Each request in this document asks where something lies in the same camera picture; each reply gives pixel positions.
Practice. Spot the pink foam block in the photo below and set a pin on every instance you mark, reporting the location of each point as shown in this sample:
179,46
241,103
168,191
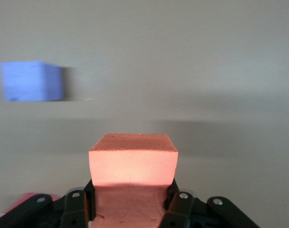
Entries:
25,199

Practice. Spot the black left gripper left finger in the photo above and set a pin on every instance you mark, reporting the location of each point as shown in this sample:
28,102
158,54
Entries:
75,209

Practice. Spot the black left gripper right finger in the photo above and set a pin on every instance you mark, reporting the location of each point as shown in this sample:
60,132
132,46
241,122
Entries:
180,209

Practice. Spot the orange foam block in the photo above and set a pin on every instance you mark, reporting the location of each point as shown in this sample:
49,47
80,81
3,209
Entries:
133,171

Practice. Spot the purple foam block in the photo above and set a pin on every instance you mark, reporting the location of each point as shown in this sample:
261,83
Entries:
31,81

